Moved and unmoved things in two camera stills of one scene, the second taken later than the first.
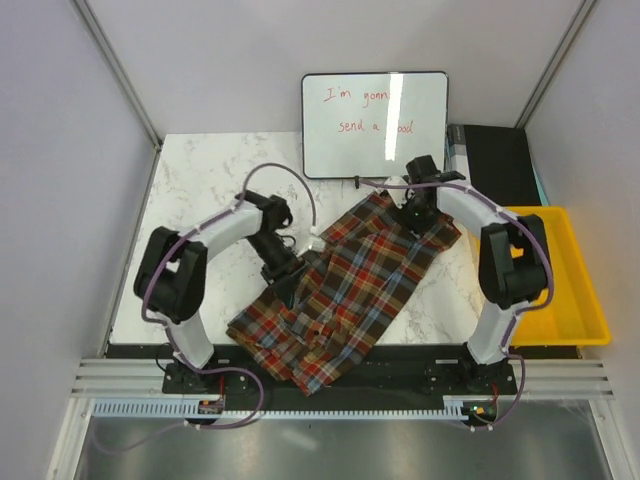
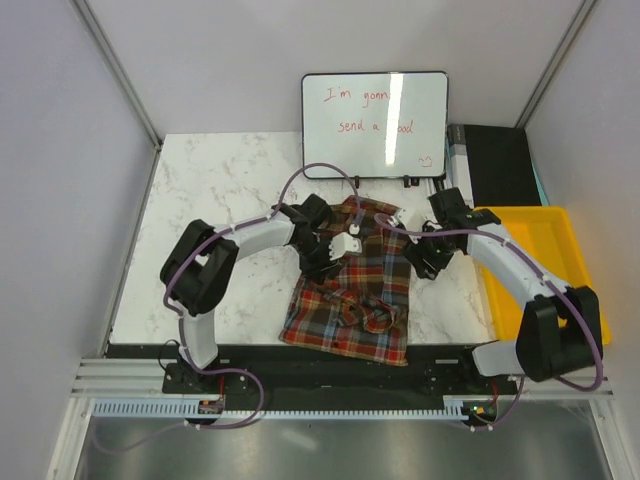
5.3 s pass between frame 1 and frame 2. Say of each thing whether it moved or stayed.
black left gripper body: moved
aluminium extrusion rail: stayed
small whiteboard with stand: stayed
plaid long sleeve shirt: moved
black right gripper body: moved
